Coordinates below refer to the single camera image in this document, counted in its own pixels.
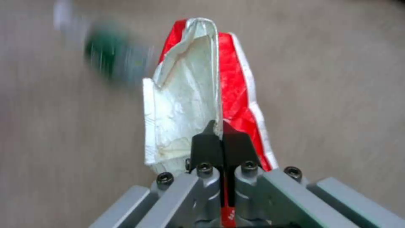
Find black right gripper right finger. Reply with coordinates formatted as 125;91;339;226
221;123;405;228

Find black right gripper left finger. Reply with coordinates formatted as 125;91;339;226
91;120;226;228

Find red and white snack wrapper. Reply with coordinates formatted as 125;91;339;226
142;18;279;175

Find green and white bottle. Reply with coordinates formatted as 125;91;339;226
52;0;156;82

